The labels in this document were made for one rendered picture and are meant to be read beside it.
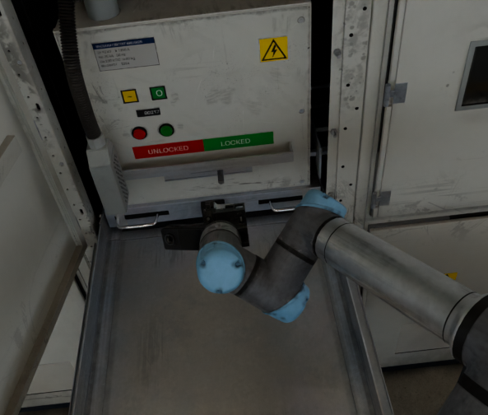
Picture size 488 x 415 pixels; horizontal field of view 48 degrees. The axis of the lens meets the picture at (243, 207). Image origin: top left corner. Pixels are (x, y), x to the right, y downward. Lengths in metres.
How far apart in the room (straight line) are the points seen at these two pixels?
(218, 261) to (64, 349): 1.05
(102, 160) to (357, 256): 0.59
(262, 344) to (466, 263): 0.72
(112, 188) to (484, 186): 0.88
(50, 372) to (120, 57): 1.16
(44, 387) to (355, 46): 1.50
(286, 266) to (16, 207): 0.59
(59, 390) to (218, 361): 0.98
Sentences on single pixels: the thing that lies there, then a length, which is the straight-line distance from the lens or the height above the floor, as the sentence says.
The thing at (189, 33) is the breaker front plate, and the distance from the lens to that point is 1.11.
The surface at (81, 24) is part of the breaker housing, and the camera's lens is 1.15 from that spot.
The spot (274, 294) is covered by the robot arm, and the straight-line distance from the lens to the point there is 0.89.
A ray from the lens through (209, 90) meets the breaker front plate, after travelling 1.18.
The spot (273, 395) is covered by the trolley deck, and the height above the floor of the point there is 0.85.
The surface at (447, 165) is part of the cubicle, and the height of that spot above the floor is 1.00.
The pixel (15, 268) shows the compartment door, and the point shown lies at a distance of 1.21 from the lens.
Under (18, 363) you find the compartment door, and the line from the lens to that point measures 1.27.
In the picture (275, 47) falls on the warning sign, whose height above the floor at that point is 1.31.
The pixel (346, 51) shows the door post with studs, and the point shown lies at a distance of 1.12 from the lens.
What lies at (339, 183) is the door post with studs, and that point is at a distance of 1.33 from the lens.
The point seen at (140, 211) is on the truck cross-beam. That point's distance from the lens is 1.39.
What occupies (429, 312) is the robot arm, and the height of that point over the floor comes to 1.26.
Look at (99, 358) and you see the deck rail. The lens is 1.23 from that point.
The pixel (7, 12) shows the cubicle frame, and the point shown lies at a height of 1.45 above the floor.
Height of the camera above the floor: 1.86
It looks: 45 degrees down
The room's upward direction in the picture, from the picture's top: 7 degrees counter-clockwise
